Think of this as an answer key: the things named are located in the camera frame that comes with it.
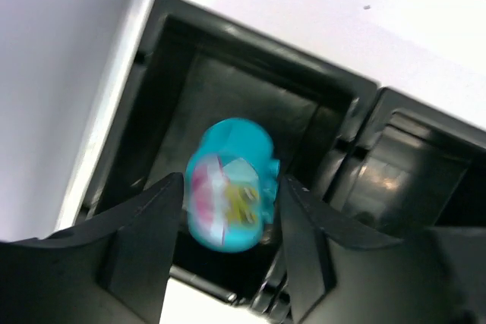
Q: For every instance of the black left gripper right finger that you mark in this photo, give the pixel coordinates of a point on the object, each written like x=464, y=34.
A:
x=342, y=271

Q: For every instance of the teal lego brick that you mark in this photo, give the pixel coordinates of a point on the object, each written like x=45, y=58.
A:
x=231, y=183

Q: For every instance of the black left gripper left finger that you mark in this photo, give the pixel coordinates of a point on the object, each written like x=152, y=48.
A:
x=112, y=268

